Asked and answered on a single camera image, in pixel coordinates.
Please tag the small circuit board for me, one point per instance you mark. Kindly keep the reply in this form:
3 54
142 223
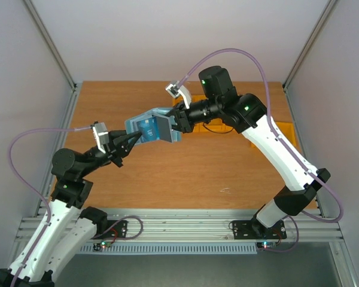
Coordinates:
102 246
266 245

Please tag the left small circuit board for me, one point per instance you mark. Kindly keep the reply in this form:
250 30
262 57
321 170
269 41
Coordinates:
102 246

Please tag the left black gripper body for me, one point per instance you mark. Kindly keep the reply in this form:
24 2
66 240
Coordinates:
113 151

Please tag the left frame post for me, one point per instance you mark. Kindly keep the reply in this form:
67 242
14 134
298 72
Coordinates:
45 35

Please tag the teal card holder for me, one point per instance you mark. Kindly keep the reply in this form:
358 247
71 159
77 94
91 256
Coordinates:
166 131

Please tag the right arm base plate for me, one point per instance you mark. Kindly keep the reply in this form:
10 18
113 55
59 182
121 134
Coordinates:
245 229

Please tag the frame post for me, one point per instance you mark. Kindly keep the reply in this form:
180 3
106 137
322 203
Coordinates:
318 27
45 35

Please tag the right small circuit board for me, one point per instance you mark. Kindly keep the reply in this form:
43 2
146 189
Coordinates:
266 245

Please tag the blue VIP card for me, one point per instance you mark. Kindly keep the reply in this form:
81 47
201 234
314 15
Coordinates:
149 129

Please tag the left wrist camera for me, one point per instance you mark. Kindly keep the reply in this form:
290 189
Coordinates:
101 136

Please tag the grey slotted cable duct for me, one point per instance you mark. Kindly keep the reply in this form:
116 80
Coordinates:
129 249

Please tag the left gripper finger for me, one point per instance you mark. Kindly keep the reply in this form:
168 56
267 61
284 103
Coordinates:
127 143
123 136

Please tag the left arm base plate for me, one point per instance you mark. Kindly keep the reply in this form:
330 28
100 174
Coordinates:
119 228

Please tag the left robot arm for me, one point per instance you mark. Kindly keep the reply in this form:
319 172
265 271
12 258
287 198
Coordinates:
67 224

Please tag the right yellow bin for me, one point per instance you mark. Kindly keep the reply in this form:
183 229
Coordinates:
284 131

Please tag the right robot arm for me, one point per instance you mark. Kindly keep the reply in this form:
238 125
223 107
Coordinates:
247 115

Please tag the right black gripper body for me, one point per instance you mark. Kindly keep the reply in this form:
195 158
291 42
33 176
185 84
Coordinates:
182 118

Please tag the right frame post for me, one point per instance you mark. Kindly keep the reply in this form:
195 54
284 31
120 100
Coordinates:
318 27

